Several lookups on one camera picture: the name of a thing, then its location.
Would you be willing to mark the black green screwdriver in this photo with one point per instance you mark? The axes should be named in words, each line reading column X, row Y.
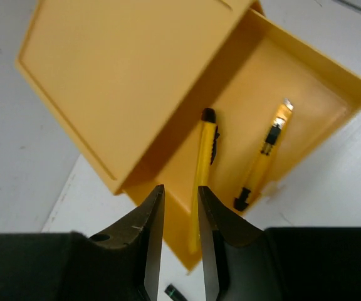
column 174, row 294

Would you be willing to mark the small yellow utility knife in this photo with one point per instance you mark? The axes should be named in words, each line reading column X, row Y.
column 257, row 174

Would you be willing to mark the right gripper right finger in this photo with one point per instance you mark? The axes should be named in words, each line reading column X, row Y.
column 236, row 257

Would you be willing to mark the yellow drawer box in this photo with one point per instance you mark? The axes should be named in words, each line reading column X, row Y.
column 128, row 81

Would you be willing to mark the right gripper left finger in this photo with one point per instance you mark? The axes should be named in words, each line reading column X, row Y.
column 121, row 262

